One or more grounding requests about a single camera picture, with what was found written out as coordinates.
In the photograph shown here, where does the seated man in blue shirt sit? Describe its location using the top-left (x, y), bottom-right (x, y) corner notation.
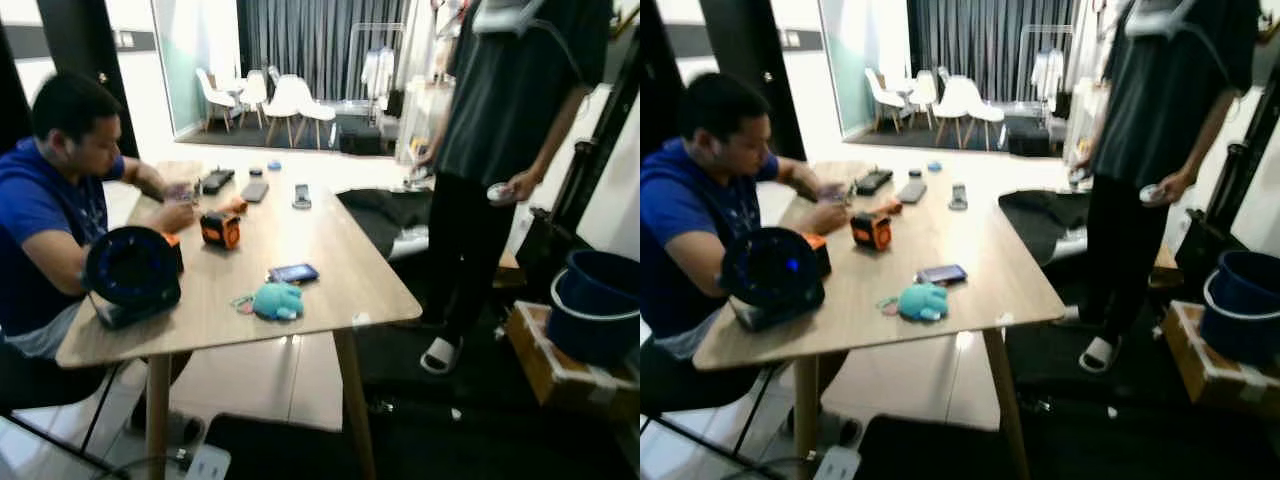
top-left (0, 72), bottom-right (196, 446)
top-left (640, 72), bottom-right (851, 446)

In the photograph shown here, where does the wooden crate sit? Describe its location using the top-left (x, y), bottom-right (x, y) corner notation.
top-left (505, 300), bottom-right (641, 421)
top-left (1162, 300), bottom-right (1280, 416)

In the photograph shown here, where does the white shelf unit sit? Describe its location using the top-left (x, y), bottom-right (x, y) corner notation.
top-left (1063, 78), bottom-right (1111, 166)
top-left (395, 75), bottom-right (451, 166)

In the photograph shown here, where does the black folding chair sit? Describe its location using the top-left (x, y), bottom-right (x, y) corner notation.
top-left (640, 340), bottom-right (771, 471)
top-left (0, 340), bottom-right (121, 471)

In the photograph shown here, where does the white dining chair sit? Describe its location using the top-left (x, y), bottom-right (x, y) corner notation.
top-left (932, 76), bottom-right (973, 147)
top-left (240, 70), bottom-right (269, 126)
top-left (865, 68), bottom-right (906, 134)
top-left (290, 80), bottom-right (337, 151)
top-left (908, 70), bottom-right (938, 126)
top-left (197, 68), bottom-right (238, 133)
top-left (960, 82), bottom-right (1006, 151)
top-left (262, 75), bottom-right (306, 146)

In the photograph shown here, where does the dark grey curtain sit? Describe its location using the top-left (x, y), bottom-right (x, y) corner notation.
top-left (237, 0), bottom-right (431, 101)
top-left (908, 0), bottom-right (1101, 101)

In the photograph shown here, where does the black floor mat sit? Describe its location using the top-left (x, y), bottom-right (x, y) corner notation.
top-left (200, 395), bottom-right (641, 480)
top-left (855, 395), bottom-right (1280, 480)

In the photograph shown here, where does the black storage box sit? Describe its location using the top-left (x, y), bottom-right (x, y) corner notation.
top-left (338, 125), bottom-right (383, 156)
top-left (1007, 128), bottom-right (1051, 158)

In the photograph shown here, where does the black metal frame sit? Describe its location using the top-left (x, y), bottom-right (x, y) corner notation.
top-left (515, 40), bottom-right (641, 291)
top-left (1175, 30), bottom-right (1280, 291)

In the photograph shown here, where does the teal plush toy keychain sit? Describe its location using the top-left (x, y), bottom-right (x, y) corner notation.
top-left (250, 282), bottom-right (305, 322)
top-left (897, 282), bottom-right (950, 323)

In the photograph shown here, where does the white power strip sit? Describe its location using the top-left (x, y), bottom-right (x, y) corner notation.
top-left (812, 445), bottom-right (863, 480)
top-left (185, 443), bottom-right (233, 480)

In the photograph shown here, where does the black cloth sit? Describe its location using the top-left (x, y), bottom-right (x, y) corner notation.
top-left (998, 190), bottom-right (1091, 266)
top-left (336, 188), bottom-right (436, 261)

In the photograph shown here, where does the round black desk fan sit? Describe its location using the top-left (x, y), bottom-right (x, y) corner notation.
top-left (82, 226), bottom-right (183, 330)
top-left (718, 227), bottom-right (827, 332)

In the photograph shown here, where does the white hanging shirt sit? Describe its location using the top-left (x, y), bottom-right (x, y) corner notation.
top-left (1033, 50), bottom-right (1066, 99)
top-left (362, 48), bottom-right (396, 99)

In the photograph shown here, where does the black door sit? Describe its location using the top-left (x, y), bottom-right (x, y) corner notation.
top-left (697, 0), bottom-right (806, 161)
top-left (37, 0), bottom-right (139, 158)

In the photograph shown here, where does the orange and black speaker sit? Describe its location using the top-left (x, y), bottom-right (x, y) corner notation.
top-left (851, 213), bottom-right (893, 252)
top-left (200, 212), bottom-right (242, 250)

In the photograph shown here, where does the white clothes rack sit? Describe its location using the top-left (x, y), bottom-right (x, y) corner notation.
top-left (1017, 25), bottom-right (1076, 106)
top-left (345, 22), bottom-right (406, 106)

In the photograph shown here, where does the standing person in dark shirt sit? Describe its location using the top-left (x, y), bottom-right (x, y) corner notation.
top-left (1065, 0), bottom-right (1263, 374)
top-left (405, 0), bottom-right (613, 376)

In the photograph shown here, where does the light wooden table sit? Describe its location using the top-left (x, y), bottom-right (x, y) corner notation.
top-left (55, 160), bottom-right (423, 480)
top-left (692, 160), bottom-right (1066, 480)

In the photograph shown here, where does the dark grey rug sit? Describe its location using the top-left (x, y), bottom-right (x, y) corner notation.
top-left (175, 112), bottom-right (401, 159)
top-left (845, 115), bottom-right (1066, 161)

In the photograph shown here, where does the dark blue bucket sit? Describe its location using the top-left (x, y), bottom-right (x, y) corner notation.
top-left (1199, 250), bottom-right (1280, 364)
top-left (546, 249), bottom-right (641, 366)

